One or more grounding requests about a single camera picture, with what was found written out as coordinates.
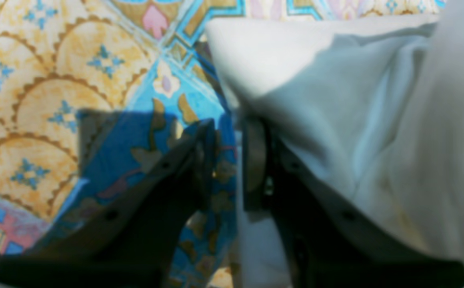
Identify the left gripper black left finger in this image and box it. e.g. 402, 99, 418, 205
0, 119, 216, 288

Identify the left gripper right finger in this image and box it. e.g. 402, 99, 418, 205
242, 118, 464, 288

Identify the white printed T-shirt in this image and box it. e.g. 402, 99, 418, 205
205, 0, 464, 288

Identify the patterned tile tablecloth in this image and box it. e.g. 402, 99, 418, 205
0, 0, 445, 288

